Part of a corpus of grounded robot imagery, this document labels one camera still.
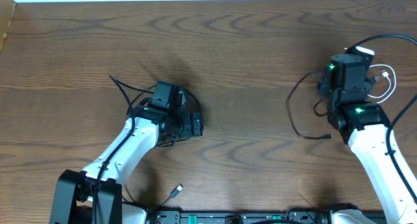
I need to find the white USB cable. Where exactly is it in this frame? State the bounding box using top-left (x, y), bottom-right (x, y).
top-left (366, 63), bottom-right (397, 104)

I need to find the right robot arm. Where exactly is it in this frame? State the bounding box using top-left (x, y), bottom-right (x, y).
top-left (318, 53), bottom-right (416, 223)

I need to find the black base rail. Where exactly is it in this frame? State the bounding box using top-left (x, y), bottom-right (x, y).
top-left (145, 204), bottom-right (386, 224)

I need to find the black USB cable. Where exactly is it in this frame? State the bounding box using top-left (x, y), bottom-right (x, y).
top-left (285, 70), bottom-right (382, 141)
top-left (123, 83), bottom-right (205, 212)

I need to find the left camera black cable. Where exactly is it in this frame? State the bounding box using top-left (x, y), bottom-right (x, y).
top-left (91, 74), bottom-right (154, 224)

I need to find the camera black cable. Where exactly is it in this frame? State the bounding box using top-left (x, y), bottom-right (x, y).
top-left (353, 34), bottom-right (417, 205)
top-left (91, 74), bottom-right (154, 224)

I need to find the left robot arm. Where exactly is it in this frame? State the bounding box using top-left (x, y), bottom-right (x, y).
top-left (50, 81), bottom-right (203, 223)

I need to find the right camera black cable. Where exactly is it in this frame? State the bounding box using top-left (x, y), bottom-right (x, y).
top-left (353, 34), bottom-right (417, 205)

